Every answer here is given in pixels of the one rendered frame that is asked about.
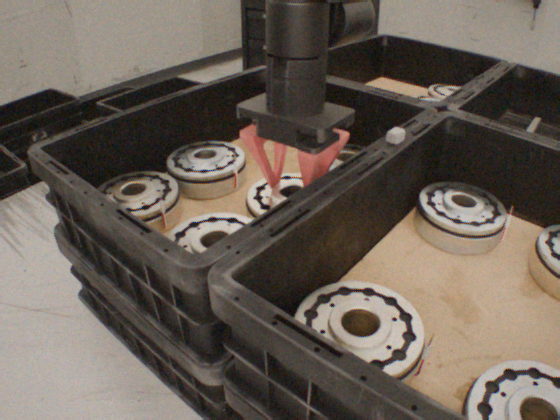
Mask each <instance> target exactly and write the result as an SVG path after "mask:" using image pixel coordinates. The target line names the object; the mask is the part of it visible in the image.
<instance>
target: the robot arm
mask: <svg viewBox="0 0 560 420"><path fill-rule="evenodd" d="M374 20H375V13H374V8H373V4H372V3H371V0H266V27H265V37H266V93H264V94H262V95H259V96H257V97H254V98H251V99H249V100H246V101H244V102H242V103H239V104H237V117H238V118H242V117H247V118H251V119H252V125H250V126H248V127H247V128H245V129H243V130H241V131H240V134H241V139H242V140H243V142H244V143H245V146H246V147H247V149H248V150H249V152H250V153H251V155H252V157H253V158H254V160H255V161H256V163H257V165H259V167H260V168H261V170H262V172H263V174H264V176H265V178H266V180H267V183H268V185H269V187H270V189H272V188H273V187H274V186H276V185H278V184H279V183H280V182H281V177H282V172H283V168H284V161H285V156H286V151H287V147H290V148H294V149H297V150H298V151H297V157H298V162H299V168H300V173H301V179H302V185H303V187H305V186H307V185H309V184H310V183H312V182H313V181H315V179H317V178H318V177H320V176H321V175H324V174H325V173H327V172H328V171H329V169H330V168H331V166H332V165H333V163H334V162H335V159H336V158H337V156H338V154H339V153H340V151H341V150H342V148H343V147H344V145H345V144H346V142H347V141H348V136H349V133H348V132H346V131H342V130H339V129H335V128H337V127H339V126H340V125H342V127H345V128H347V127H348V126H350V125H351V124H353V122H354V113H355V111H354V110H353V109H350V108H346V107H343V106H342V105H337V104H333V103H329V102H325V93H326V79H327V71H326V65H327V51H328V48H331V47H334V46H337V45H340V44H343V43H344V44H346V43H349V42H352V41H355V40H358V39H361V38H364V37H365V36H367V35H368V33H369V32H370V31H371V28H372V26H373V23H374ZM307 136H311V137H307ZM269 140H270V141H273V148H275V164H273V171H272V169H271V166H270V162H269V160H268V157H267V154H266V152H265V149H264V143H265V142H267V141H269ZM318 166H319V167H318ZM316 173H317V174H316Z"/></svg>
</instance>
